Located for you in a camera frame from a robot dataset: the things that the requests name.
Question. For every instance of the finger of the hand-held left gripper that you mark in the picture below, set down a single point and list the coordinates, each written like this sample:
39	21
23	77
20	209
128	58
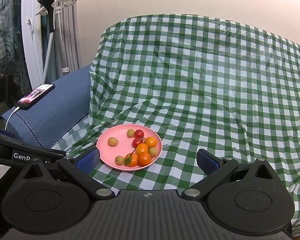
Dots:
27	145

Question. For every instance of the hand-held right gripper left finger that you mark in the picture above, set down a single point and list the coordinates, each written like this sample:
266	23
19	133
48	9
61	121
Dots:
88	160

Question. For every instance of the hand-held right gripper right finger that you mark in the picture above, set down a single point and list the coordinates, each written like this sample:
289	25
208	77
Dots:
208	161

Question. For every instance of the pink plate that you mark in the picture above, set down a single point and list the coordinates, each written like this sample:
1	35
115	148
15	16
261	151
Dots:
107	155

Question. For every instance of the small mandarin with leafy stem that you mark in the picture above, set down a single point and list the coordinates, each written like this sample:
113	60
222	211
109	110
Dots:
132	161

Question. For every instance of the red cherry tomato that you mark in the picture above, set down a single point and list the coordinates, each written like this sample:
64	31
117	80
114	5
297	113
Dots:
137	142
139	133

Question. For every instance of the small mandarin orange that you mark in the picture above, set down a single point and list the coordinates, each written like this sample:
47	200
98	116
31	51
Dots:
141	148
144	158
150	142

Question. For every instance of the black smartphone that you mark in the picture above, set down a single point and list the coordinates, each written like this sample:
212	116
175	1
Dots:
36	95

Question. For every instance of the blue cushion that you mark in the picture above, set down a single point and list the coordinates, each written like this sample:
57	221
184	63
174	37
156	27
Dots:
62	105

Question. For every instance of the dark patterned cloth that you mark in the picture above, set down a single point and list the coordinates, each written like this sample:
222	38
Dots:
17	67

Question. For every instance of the green checked tablecloth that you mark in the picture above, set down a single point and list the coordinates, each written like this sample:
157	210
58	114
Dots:
202	80

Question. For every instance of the grey curtain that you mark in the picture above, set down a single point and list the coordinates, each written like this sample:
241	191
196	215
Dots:
67	30

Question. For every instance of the white door frame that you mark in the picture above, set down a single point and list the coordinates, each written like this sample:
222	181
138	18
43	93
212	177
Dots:
30	42

